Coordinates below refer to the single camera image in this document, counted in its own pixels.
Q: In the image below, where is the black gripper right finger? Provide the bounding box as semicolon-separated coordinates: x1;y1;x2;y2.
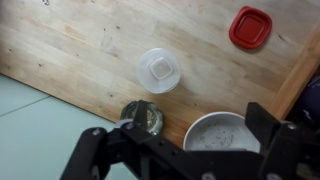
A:
245;102;282;153

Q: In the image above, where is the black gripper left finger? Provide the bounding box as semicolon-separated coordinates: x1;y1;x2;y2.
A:
133;100;147;128

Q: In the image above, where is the clear plastic container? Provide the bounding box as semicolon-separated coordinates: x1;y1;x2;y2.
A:
136;48;181;94

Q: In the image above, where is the glass jar with spices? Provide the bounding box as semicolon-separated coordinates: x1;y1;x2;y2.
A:
120;100;163;135

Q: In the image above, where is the white salt dish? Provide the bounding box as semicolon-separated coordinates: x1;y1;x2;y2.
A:
183;112;261;153

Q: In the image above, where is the red plastic lid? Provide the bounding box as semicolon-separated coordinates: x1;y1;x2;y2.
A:
229;6;272;50

